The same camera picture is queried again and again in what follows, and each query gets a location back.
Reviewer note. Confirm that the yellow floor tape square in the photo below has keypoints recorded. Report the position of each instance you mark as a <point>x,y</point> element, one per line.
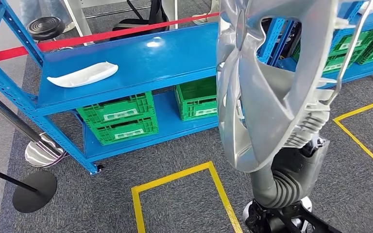
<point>138,209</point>
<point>337,121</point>

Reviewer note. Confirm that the silver wheel hubcap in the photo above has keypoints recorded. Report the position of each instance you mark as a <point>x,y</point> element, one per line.
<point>270,96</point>

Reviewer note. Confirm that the white desk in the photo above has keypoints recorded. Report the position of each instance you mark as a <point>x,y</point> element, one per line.
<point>77,19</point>

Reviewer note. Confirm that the chrome stanchion post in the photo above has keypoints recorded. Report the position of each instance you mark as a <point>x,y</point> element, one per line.
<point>41,154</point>

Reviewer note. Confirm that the black stanchion post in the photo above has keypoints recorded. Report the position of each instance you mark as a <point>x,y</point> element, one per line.
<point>35,193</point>

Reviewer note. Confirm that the black ribbed round stool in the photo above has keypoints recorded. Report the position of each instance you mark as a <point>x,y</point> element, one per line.
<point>45,28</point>

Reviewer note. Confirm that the white plastic trim part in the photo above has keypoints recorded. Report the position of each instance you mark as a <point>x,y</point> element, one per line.
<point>83,75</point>

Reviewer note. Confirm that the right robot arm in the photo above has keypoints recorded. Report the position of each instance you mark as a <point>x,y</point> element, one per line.
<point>283,193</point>

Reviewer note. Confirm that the red barrier belt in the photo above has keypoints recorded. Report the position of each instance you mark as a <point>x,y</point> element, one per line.
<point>77,40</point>

